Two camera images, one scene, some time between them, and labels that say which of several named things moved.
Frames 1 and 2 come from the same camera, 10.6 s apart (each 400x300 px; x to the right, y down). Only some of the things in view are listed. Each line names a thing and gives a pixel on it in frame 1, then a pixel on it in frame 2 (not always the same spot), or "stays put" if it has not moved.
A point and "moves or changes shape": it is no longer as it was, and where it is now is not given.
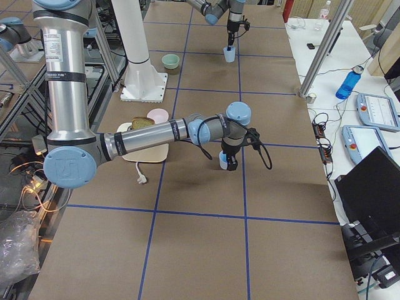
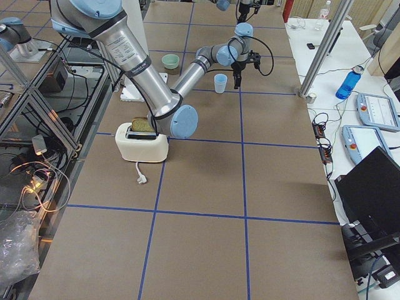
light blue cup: x=229 y=54 moves or changes shape
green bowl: x=170 y=61 stays put
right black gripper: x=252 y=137 -> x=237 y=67
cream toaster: x=155 y=154 stays put
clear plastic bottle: x=324 y=12 stays put
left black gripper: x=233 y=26 -> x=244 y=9
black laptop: x=369 y=195 stays put
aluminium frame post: x=333 y=30 stays put
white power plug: x=141 y=178 stays put
